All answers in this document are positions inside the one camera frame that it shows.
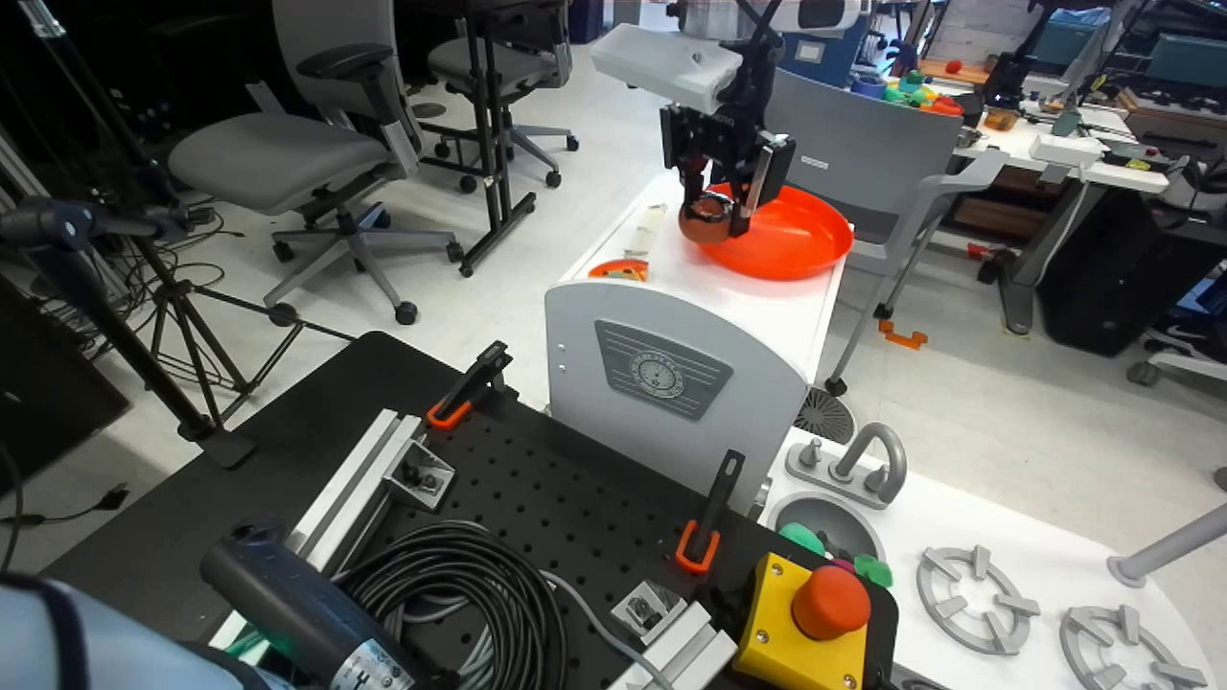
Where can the grey plastic chair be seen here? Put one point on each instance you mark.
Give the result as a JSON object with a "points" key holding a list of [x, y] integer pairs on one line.
{"points": [[886, 170]]}

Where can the yellow emergency stop box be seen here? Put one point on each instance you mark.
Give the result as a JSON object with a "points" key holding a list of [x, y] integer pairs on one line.
{"points": [[807, 626]]}

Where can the grey stove burner grate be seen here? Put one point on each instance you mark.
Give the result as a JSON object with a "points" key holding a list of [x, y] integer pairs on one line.
{"points": [[973, 598]]}

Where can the chocolate frosted donut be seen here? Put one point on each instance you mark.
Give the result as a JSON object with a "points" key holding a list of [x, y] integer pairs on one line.
{"points": [[712, 220]]}

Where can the black orange clamp left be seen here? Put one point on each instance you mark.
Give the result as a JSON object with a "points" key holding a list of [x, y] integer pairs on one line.
{"points": [[481, 377]]}

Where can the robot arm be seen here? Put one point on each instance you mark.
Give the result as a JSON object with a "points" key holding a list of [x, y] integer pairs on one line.
{"points": [[691, 71]]}

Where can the black perforated breadboard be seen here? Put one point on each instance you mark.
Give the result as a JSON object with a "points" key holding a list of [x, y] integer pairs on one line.
{"points": [[542, 488]]}

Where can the aluminium extrusion rail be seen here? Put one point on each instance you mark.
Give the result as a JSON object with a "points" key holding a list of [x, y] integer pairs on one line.
{"points": [[279, 582]]}

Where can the orange round plate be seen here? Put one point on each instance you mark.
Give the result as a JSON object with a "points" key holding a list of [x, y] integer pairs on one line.
{"points": [[792, 239]]}

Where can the black orange clamp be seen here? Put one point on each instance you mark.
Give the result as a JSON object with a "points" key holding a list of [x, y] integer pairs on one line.
{"points": [[698, 536], [481, 377]]}

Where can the white toy kitchen cabinet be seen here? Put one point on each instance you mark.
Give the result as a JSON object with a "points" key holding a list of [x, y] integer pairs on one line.
{"points": [[688, 365]]}

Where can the blue storage bin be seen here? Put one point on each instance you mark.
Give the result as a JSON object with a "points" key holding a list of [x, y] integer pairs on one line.
{"points": [[822, 41]]}

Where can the orange toy pizza slice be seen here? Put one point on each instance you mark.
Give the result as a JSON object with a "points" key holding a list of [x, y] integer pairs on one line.
{"points": [[624, 269]]}

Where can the black orange clamp right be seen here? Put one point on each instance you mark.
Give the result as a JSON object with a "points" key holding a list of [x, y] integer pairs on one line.
{"points": [[698, 536]]}

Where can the grey toy faucet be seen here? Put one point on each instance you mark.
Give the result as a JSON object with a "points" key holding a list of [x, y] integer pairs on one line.
{"points": [[868, 469]]}

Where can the black camera tripod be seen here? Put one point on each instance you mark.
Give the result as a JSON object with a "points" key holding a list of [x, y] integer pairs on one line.
{"points": [[92, 220]]}

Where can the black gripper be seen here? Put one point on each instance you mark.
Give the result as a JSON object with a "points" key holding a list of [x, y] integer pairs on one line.
{"points": [[732, 144]]}

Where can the grey mesh office chair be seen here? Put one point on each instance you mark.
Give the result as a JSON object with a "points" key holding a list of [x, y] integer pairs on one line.
{"points": [[344, 57]]}

